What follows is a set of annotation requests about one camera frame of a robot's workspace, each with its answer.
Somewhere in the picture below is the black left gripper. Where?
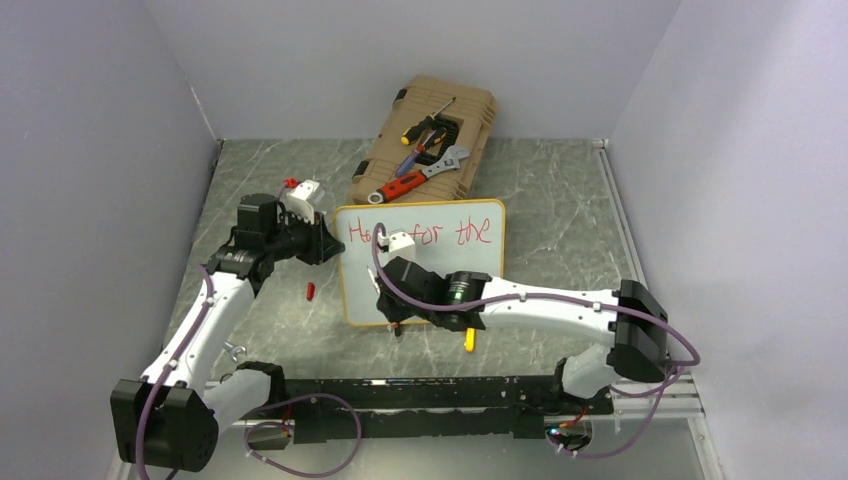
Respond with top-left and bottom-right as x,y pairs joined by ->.
265,208 -> 344,267

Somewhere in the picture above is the yellow framed whiteboard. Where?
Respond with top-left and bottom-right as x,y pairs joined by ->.
333,199 -> 507,327

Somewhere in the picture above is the white red whiteboard marker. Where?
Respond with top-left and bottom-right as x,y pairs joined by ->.
366,267 -> 397,334

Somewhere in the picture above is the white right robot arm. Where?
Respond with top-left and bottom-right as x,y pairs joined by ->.
369,258 -> 670,415

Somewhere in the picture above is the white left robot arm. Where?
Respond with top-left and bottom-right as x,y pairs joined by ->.
110,181 -> 344,479

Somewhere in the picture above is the yellow black screwdriver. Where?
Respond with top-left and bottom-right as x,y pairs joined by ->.
400,97 -> 456,145

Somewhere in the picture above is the small silver wrench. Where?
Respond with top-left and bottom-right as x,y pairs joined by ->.
223,341 -> 247,363

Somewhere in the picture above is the tan plastic tool case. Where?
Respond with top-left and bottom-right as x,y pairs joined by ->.
347,74 -> 498,205

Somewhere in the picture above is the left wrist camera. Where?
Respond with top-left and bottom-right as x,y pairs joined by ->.
282,178 -> 325,224

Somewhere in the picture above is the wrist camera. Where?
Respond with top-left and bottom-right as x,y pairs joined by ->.
282,178 -> 325,224
377,230 -> 417,262

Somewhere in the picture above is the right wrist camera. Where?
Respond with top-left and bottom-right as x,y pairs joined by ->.
377,230 -> 417,262

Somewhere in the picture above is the blue handled screwdriver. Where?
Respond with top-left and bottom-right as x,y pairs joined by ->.
395,127 -> 447,178

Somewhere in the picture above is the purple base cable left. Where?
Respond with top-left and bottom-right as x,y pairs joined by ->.
243,392 -> 362,480

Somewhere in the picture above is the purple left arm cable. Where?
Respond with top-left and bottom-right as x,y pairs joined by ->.
134,264 -> 217,480

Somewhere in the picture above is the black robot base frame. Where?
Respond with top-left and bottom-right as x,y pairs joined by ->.
244,375 -> 613,444

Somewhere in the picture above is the red handled adjustable wrench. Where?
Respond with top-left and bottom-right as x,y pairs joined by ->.
367,145 -> 470,205

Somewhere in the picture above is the aluminium rail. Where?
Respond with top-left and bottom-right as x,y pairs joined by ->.
611,374 -> 703,418

